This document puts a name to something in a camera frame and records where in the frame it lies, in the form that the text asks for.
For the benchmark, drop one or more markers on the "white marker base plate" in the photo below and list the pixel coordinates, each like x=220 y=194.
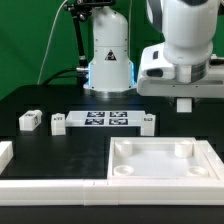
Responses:
x=104 y=118

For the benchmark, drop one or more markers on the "white U-shaped obstacle fence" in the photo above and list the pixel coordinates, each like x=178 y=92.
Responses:
x=188 y=191

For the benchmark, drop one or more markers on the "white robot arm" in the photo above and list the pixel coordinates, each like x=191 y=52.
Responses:
x=188 y=27

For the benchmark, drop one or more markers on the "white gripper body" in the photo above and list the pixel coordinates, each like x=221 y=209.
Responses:
x=158 y=77

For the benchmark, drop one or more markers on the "white square tabletop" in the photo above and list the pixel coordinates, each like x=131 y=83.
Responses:
x=159 y=158

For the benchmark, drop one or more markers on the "black camera stand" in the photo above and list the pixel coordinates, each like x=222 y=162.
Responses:
x=80 y=11

